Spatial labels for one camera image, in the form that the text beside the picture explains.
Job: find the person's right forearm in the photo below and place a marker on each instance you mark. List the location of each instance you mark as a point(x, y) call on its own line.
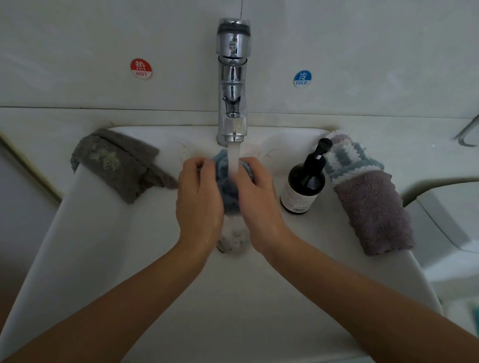
point(390, 308)

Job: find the person's left forearm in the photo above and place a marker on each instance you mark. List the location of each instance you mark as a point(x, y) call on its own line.
point(95, 323)

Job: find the white ceramic sink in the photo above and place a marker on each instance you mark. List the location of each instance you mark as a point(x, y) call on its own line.
point(254, 307)

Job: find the metal sink drain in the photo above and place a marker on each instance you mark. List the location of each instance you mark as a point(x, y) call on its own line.
point(233, 242)

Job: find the brown cloth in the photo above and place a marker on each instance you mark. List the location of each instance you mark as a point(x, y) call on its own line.
point(373, 212)

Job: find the chrome faucet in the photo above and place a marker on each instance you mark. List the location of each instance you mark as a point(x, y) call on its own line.
point(232, 79)

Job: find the blue stained cloth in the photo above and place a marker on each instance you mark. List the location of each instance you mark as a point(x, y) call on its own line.
point(228, 184)

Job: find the person's right hand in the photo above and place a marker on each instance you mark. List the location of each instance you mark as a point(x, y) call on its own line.
point(261, 206)

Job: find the red round sticker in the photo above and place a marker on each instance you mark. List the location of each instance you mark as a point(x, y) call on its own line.
point(141, 68)

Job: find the white toilet tank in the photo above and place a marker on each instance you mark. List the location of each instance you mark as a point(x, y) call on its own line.
point(458, 232)

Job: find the pink white striped cloth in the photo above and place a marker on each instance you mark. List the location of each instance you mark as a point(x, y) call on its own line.
point(337, 136)

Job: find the blue round sticker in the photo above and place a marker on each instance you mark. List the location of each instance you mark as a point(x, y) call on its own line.
point(302, 78)

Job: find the black pump soap bottle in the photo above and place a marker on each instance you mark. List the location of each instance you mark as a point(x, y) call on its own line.
point(305, 188)

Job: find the person's left hand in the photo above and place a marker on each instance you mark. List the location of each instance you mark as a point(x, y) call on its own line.
point(199, 209)

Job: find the metal wall shelf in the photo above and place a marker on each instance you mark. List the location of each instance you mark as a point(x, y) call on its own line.
point(475, 127)

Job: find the white toilet lid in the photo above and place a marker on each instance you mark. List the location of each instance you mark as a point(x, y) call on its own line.
point(475, 327)

